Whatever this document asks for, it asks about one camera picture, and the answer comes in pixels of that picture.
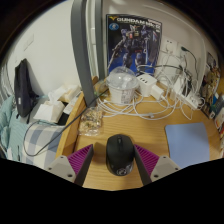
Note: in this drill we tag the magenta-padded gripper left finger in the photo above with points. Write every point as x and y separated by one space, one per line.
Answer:
63 165

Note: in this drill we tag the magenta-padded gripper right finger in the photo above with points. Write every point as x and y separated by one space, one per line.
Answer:
160 165

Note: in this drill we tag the black computer mouse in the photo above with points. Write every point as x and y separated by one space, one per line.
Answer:
120 153

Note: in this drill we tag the light blue mouse pad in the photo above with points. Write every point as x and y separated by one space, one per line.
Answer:
188 143

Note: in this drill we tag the plaid and teal bedding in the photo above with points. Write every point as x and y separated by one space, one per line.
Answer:
36 140

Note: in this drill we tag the clear snack bag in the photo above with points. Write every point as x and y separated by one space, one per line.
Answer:
90 121

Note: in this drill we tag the white tissue pack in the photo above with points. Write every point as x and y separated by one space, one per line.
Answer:
48 111

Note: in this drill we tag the white power strip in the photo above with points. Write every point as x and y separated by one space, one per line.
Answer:
190 100

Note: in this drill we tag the white cube charger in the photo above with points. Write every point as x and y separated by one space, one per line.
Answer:
146 85

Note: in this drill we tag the black hanging bag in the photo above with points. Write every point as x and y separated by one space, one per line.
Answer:
24 90

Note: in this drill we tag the clear dome-lid plastic cup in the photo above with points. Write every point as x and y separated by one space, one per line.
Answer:
121 85

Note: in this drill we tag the brown tree-creature figurine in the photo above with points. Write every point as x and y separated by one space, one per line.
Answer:
211 81

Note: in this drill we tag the robot model kit box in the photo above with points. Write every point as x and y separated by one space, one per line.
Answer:
133 43

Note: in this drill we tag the white wall socket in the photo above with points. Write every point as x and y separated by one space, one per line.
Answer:
170 46

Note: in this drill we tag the white wall switch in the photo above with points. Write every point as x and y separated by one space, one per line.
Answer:
28 41

